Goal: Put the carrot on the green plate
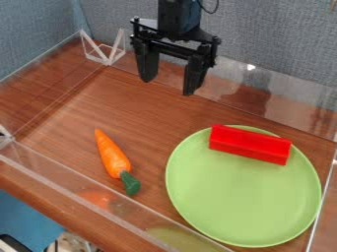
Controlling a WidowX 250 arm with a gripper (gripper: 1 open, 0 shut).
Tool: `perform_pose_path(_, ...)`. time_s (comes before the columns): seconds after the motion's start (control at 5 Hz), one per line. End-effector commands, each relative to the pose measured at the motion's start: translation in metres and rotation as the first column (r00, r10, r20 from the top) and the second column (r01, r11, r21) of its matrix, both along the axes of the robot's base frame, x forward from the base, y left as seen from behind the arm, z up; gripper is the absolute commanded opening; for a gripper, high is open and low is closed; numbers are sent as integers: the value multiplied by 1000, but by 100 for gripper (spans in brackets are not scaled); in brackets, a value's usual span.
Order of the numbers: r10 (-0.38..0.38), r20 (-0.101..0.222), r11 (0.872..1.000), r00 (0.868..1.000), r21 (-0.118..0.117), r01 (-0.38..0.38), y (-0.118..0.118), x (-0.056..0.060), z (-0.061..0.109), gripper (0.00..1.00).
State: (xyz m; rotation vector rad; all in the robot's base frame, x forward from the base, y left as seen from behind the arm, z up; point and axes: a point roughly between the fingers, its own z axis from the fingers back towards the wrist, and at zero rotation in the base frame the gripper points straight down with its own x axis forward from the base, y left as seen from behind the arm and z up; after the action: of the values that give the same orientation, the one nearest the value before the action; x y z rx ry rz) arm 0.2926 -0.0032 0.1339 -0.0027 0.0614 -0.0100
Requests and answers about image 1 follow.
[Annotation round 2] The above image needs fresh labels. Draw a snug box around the red rectangular block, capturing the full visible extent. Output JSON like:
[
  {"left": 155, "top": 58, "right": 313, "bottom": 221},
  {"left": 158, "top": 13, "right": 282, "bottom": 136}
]
[{"left": 210, "top": 125, "right": 293, "bottom": 165}]

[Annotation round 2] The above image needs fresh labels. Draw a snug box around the orange toy carrot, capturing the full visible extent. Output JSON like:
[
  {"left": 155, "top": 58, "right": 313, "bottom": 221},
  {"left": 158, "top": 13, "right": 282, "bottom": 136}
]
[{"left": 95, "top": 129, "right": 141, "bottom": 196}]

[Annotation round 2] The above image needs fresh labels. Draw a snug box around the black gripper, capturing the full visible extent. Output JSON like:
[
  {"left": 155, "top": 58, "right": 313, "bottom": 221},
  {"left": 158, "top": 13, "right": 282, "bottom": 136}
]
[{"left": 130, "top": 17, "right": 221, "bottom": 95}]

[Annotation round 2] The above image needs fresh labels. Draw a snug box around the clear acrylic corner bracket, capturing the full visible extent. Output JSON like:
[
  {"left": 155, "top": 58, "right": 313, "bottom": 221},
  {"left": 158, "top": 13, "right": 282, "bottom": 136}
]
[{"left": 80, "top": 29, "right": 127, "bottom": 66}]

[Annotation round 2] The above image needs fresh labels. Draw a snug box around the clear acrylic enclosure wall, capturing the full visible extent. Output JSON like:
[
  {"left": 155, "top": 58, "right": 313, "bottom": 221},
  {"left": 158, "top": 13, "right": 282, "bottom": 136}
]
[{"left": 0, "top": 34, "right": 337, "bottom": 252}]

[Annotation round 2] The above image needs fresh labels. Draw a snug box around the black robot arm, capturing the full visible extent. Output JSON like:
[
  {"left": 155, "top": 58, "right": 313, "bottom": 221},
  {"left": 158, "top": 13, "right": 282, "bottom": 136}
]
[{"left": 130, "top": 0, "right": 221, "bottom": 95}]

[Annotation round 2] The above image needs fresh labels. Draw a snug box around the green plate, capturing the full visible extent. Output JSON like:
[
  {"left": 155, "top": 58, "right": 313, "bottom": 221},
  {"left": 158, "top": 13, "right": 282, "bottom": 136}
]
[{"left": 166, "top": 128, "right": 323, "bottom": 248}]

